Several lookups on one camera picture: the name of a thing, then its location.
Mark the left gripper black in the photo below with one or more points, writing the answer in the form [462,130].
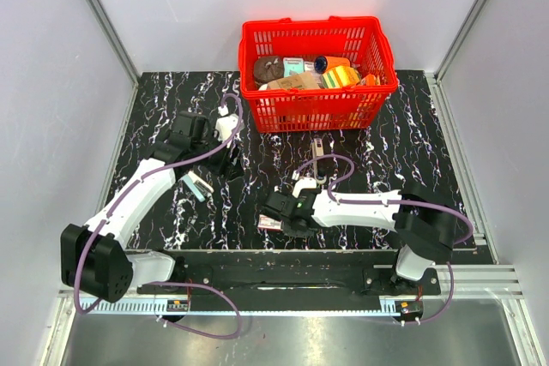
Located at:
[231,167]

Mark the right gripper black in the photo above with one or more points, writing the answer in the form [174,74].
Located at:
[290,231]

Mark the red white staple box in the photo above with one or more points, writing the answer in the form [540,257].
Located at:
[268,224]

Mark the light blue stapler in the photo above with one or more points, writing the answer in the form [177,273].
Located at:
[198,187]

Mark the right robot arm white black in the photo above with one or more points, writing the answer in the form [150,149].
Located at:
[426,230]

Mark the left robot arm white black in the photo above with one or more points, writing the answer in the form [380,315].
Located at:
[94,257]

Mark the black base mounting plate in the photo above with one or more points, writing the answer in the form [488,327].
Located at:
[370,271]

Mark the brown round item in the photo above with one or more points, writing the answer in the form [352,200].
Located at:
[267,69]

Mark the brown cardboard box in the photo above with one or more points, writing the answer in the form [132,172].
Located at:
[302,81]

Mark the teal small box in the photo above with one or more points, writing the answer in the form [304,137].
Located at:
[293,66]

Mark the orange bottle blue cap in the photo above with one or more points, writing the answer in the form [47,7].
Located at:
[324,63]

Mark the yellow green striped package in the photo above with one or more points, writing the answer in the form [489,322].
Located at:
[341,76]

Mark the red plastic basket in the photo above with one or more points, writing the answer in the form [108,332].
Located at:
[359,39]

